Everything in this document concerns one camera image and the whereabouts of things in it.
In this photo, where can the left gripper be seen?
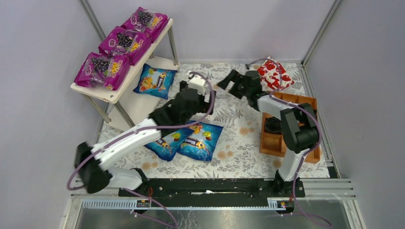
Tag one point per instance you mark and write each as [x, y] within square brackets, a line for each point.
[186, 93]

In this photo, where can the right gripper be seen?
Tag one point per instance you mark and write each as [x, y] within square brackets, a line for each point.
[237, 83]

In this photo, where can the blue candy bag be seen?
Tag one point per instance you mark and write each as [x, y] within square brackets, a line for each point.
[155, 81]
[201, 144]
[166, 147]

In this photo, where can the purple candy bag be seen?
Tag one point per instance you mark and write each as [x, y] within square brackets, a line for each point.
[149, 22]
[125, 42]
[103, 71]

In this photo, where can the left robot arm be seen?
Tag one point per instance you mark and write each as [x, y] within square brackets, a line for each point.
[94, 170]

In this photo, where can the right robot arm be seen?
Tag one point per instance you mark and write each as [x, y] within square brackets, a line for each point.
[299, 126]

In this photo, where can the white two-tier shelf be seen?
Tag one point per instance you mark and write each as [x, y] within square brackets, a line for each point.
[123, 108]

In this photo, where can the red poppy folded cloth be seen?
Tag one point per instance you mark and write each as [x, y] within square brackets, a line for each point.
[274, 76]

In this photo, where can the black green rolled item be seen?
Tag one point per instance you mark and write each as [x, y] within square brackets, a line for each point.
[273, 126]

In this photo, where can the wooden compartment tray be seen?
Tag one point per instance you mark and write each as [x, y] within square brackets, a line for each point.
[273, 144]

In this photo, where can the aluminium frame post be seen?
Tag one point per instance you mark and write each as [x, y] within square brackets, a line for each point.
[332, 11]

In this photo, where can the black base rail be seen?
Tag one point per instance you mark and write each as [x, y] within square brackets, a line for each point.
[204, 192]

